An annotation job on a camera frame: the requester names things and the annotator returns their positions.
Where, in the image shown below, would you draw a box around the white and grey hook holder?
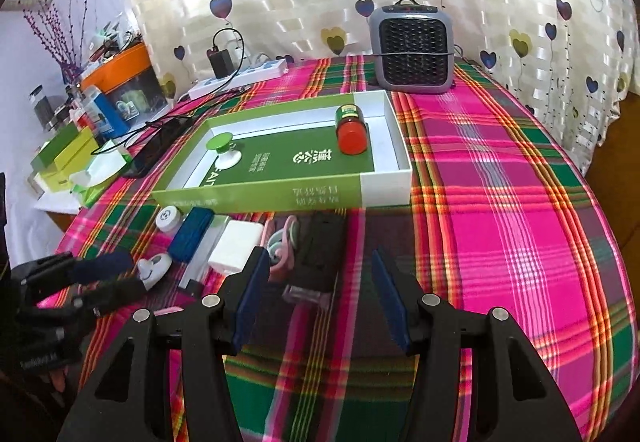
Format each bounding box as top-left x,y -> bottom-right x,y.
136,253 -> 173,293

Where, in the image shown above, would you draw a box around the black phone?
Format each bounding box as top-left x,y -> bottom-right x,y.
122,115 -> 196,179

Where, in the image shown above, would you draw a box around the white power strip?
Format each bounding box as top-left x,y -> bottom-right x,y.
188,56 -> 289,100

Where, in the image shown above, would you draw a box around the black power adapter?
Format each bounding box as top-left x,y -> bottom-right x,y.
207,47 -> 236,78

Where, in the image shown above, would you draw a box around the small white round device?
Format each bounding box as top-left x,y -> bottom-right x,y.
154,205 -> 180,235

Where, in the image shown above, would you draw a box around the pink plaid tablecloth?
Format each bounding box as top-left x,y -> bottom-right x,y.
55,55 -> 633,442

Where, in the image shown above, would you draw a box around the green tissue pack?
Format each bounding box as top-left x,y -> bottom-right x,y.
70,153 -> 132,208

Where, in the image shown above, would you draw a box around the green and white suction knob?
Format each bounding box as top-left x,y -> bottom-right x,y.
206,132 -> 242,169

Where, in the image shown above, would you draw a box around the pink cable clip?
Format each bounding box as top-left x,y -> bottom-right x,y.
260,215 -> 302,283

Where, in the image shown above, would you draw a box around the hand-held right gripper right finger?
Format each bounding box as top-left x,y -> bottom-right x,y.
371,247 -> 583,442

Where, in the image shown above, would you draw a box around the grey space heater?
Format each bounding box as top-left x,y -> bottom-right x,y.
367,0 -> 455,94

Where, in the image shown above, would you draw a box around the silver power bank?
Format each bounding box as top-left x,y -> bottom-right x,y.
177,215 -> 233,295

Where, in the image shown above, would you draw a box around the green and white cardboard box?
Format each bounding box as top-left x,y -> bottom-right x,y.
151,90 -> 413,214

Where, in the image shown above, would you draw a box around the black phone cable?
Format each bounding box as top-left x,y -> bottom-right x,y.
92,115 -> 196,157

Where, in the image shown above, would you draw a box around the glass jar with black lid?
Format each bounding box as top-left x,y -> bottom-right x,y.
30,87 -> 56,129

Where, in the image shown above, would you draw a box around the red jar with green label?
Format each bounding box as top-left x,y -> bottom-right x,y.
335,105 -> 370,155

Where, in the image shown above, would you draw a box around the stacked green boxes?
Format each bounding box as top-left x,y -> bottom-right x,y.
31,125 -> 98,195

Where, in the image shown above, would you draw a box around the blue carton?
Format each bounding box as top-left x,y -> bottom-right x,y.
82,90 -> 131,140

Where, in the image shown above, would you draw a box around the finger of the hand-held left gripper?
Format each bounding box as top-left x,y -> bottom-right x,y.
37,275 -> 147,330
11,249 -> 135,305

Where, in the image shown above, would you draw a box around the white charger plug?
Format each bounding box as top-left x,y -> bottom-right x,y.
207,221 -> 265,275

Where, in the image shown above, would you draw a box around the orange lidded storage bin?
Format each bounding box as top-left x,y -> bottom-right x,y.
80,42 -> 173,123

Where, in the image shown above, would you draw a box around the black flashlight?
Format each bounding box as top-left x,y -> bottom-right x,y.
282,212 -> 347,308

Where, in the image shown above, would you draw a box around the black adapter cable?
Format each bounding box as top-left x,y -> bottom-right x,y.
212,26 -> 247,88

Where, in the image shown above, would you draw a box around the purple decorative branches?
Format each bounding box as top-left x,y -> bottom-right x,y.
22,0 -> 101,83

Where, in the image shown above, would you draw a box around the blue card reader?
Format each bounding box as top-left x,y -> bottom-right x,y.
167,209 -> 215,263

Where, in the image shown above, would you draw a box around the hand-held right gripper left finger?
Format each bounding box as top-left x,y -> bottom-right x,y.
57,246 -> 273,442

